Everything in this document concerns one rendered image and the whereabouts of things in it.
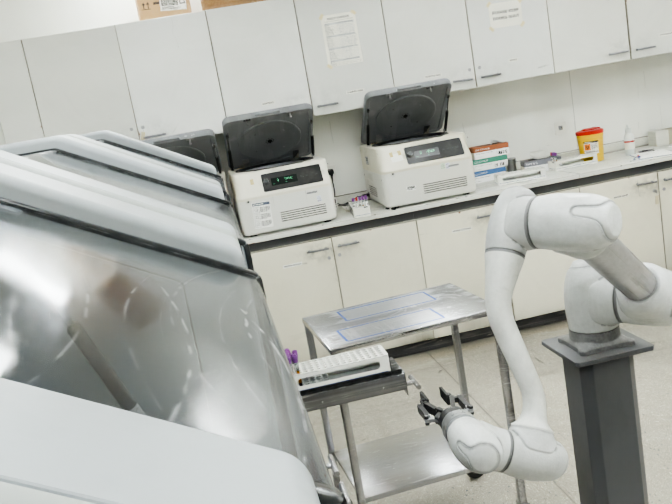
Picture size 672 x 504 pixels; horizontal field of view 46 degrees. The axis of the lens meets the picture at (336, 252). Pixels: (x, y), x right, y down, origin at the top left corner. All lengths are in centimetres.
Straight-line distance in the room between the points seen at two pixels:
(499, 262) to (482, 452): 46
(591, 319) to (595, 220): 68
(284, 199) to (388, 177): 61
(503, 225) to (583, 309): 62
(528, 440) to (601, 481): 81
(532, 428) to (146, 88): 336
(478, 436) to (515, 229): 51
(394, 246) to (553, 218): 276
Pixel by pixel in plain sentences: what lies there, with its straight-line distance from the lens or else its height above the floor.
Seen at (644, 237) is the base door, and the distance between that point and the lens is 525.
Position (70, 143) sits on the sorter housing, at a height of 160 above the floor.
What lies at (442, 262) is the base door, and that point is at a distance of 474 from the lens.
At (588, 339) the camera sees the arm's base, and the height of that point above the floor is 74.
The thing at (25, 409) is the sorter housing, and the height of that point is 150.
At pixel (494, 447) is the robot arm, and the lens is 188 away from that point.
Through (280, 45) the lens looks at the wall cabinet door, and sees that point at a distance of 478.
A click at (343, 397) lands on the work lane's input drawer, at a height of 78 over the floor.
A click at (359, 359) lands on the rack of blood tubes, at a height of 87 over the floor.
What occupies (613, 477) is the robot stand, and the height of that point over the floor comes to 28.
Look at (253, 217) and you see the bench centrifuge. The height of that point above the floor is 101.
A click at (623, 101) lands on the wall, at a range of 582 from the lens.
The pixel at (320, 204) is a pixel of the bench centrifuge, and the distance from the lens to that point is 454.
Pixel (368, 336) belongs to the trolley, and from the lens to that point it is 260.
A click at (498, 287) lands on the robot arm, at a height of 108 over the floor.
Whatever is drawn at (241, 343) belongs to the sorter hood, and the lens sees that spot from 65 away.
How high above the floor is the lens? 160
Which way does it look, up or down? 11 degrees down
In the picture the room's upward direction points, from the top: 10 degrees counter-clockwise
